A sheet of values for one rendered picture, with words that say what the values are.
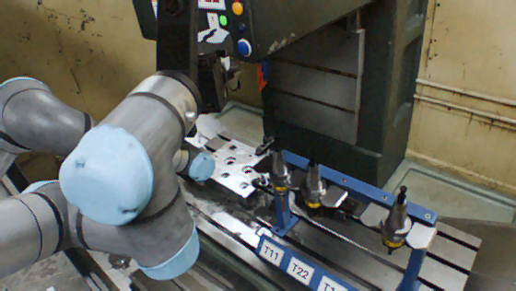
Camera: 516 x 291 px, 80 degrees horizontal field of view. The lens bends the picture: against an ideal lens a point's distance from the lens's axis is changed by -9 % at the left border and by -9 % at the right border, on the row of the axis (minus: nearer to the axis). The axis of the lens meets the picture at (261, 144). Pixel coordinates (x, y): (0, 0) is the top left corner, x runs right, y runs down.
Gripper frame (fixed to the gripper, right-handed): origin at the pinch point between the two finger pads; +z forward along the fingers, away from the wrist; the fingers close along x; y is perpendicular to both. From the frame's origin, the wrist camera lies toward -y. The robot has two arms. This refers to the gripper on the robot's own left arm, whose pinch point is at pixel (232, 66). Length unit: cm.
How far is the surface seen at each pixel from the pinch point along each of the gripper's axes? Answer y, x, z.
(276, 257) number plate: 45, 33, -26
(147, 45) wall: 16, -101, 26
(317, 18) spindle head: -18.5, 32.5, 1.0
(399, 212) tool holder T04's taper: 12, 64, -18
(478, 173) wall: 74, 72, 80
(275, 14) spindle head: -24.0, 32.5, -14.3
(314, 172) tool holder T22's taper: 11.5, 42.5, -17.7
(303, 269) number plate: 44, 42, -25
